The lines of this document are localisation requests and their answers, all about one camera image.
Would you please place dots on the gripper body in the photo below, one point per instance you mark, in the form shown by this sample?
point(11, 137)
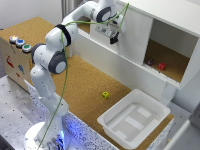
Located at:
point(104, 31)

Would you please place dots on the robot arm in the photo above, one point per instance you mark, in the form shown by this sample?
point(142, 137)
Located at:
point(45, 83)

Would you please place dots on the white sliding door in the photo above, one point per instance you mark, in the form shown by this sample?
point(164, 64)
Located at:
point(135, 36)

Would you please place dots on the purple block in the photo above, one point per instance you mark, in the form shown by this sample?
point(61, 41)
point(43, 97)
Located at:
point(150, 61)

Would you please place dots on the yellow block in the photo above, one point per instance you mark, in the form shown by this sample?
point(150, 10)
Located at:
point(105, 95)

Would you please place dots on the white cabinet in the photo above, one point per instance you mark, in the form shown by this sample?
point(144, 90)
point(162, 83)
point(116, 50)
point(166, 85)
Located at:
point(166, 13)

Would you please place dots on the pink block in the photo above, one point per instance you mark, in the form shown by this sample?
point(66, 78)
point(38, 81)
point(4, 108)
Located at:
point(161, 66)

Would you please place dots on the wooden drawer box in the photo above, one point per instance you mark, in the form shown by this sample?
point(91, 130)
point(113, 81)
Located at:
point(31, 28)

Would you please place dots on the green button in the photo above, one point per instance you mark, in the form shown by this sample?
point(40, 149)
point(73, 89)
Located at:
point(26, 48)

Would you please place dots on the blue button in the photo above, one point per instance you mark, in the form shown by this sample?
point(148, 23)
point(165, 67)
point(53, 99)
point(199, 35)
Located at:
point(20, 42)

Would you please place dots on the red button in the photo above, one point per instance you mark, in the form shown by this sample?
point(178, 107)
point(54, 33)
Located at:
point(13, 39)

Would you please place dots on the white plastic box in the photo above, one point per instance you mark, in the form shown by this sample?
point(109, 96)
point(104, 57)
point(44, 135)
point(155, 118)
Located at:
point(133, 120)

